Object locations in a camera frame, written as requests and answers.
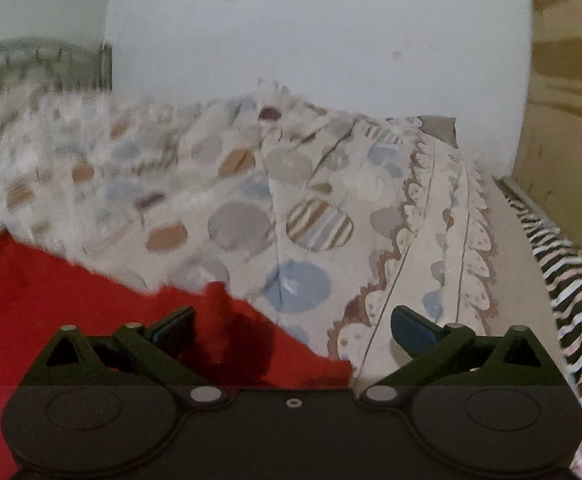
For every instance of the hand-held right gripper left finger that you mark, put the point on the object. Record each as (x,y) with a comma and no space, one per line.
(177,328)

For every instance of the wooden board panel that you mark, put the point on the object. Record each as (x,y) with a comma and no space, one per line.
(571,110)

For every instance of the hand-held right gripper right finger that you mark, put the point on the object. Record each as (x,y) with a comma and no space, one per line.
(412,332)

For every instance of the heart-patterned comforter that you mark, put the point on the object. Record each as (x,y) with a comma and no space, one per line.
(251,185)

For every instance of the black and white striped bedsheet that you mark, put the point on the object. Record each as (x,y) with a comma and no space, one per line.
(578,280)

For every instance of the grey pillow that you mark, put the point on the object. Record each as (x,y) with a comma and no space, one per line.
(438,130)

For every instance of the red long-sleeved dress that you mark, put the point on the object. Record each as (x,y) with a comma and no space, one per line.
(46,305)

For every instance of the metal bed headboard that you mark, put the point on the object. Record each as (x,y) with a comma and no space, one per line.
(31,60)

